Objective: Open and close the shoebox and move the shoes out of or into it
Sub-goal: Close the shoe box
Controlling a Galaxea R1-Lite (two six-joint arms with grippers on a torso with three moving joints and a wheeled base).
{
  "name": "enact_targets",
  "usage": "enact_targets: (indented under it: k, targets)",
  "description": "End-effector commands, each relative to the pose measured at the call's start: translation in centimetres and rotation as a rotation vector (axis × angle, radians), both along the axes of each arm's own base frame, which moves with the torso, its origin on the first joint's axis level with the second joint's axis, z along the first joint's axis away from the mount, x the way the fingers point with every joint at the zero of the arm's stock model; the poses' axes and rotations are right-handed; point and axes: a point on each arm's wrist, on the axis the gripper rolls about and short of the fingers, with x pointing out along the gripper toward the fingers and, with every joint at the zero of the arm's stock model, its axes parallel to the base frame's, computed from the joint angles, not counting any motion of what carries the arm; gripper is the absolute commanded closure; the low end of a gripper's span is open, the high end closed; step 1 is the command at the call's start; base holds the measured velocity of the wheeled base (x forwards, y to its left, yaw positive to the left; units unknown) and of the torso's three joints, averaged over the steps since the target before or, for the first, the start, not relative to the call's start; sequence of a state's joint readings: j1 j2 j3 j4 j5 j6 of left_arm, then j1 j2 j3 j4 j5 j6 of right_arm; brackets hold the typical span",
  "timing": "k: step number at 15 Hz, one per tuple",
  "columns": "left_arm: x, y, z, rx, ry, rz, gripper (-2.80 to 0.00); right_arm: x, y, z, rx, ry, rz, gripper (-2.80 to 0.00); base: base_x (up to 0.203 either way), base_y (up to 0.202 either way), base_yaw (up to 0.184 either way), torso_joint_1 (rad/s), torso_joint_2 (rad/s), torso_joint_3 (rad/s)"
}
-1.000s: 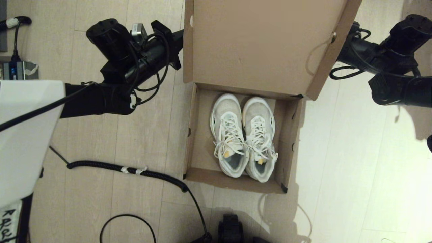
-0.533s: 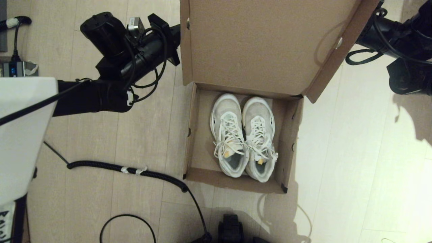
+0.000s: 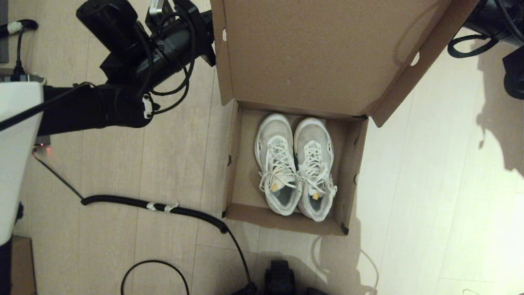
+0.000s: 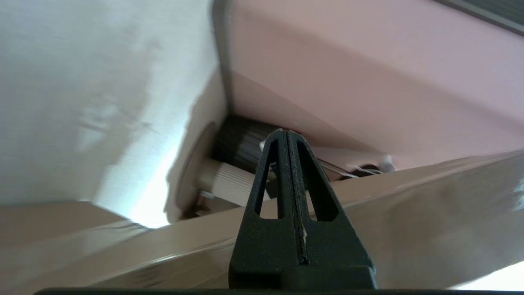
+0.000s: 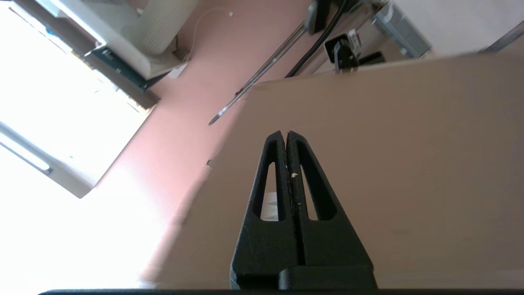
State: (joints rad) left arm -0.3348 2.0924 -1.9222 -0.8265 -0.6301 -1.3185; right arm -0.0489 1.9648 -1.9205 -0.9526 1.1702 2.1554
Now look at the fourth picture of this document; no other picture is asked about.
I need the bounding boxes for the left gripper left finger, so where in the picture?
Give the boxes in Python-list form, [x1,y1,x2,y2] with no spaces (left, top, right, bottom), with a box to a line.
[229,129,306,288]

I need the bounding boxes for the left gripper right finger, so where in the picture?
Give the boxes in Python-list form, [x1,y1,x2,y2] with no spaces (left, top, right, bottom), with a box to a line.
[286,130,376,269]

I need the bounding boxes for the brown cardboard shoe box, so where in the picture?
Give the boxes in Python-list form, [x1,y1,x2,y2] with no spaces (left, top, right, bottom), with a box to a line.
[0,0,524,290]

